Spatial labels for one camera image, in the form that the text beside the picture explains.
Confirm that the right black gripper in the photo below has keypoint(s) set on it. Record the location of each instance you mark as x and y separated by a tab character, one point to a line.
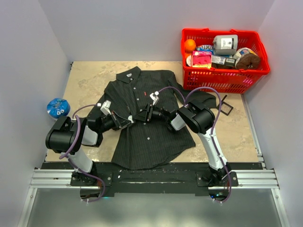
146	113

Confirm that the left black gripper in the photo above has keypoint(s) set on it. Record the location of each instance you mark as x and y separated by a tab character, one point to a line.
120	122

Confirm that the black pinstriped button shirt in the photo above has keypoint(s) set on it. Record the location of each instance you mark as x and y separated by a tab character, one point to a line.
146	145

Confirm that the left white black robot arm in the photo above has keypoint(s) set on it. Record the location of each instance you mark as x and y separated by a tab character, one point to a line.
67	136

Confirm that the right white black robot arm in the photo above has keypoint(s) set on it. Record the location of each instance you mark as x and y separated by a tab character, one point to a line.
201	120

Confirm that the black framed brooch card left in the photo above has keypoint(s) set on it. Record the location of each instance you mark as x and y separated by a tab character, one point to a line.
226	108

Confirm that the red plastic shopping basket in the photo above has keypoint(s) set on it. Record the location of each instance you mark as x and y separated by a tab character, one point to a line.
223	80

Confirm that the blue wrapped round package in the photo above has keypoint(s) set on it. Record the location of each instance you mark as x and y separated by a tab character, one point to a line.
58	107

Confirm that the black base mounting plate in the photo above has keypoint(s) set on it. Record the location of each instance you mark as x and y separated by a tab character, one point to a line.
172	178

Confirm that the pink snack box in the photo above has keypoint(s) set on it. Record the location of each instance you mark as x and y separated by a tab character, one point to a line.
201	59

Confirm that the orange fruit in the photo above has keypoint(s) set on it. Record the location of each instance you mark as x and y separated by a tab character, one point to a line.
189	45

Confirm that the blue white barcode box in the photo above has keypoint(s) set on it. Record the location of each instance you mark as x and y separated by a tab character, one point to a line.
223	60

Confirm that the grey labelled bag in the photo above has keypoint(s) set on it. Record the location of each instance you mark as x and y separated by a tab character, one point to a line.
225	44

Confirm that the brown doughnut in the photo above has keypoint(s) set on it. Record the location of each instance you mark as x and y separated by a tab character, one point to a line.
248	62

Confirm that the white round labelled package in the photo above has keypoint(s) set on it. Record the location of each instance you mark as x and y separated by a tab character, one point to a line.
242	52

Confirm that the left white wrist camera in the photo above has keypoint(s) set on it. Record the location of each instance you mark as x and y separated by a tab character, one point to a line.
105	107

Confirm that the aluminium frame rail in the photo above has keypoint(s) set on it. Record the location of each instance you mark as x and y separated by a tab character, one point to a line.
254	202

